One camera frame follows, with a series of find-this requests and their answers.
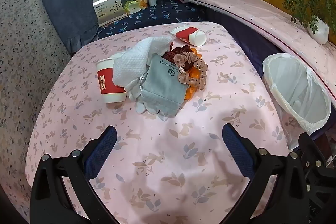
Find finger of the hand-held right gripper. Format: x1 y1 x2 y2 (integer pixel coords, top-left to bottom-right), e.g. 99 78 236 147
298 132 331 171

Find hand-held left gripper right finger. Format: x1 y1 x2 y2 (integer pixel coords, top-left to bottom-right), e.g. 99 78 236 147
222 123 313 224

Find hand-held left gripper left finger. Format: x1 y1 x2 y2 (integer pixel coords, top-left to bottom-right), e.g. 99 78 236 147
30 125 118 224

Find trash bin with white liner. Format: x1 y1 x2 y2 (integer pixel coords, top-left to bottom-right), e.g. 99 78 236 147
262 54 332 151

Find crushed red sleeve paper cup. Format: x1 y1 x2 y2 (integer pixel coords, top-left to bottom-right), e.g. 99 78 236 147
171 26 207 47

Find white gloves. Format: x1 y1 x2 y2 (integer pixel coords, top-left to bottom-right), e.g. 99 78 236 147
125 78 158 114

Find pink floral tablecloth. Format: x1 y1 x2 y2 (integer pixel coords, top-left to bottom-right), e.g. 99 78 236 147
25 21 292 224

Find plain orange plastic bag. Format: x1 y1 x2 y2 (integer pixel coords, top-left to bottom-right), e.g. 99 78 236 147
184 48 208 102

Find white textured towel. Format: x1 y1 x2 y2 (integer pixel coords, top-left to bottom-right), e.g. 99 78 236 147
112 36 172 88

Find beige polka dot scrunchie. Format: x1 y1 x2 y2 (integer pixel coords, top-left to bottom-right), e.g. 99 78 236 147
175 52 209 90

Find dark purple cloth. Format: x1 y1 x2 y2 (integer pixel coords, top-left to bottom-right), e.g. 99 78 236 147
205 7 286 77

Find dark red velvet scrunchie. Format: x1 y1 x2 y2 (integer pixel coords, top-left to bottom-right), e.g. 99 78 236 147
165 42 190 60

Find green plant in white pot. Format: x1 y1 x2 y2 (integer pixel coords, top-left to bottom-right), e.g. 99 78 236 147
267 0 336 45

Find pink shelf cloth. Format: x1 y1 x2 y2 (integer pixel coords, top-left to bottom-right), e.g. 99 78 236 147
172 0 336 101

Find white and gold card box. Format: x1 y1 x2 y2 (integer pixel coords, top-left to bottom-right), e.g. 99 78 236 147
92 0 129 28

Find small green packet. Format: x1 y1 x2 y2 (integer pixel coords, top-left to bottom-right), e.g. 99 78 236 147
123 0 141 14

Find dark blue floral cloth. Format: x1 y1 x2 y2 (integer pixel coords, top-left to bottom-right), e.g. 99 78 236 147
97 0 208 41

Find grey drawstring pouch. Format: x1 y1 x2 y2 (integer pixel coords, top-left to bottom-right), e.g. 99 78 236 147
139 53 188 116

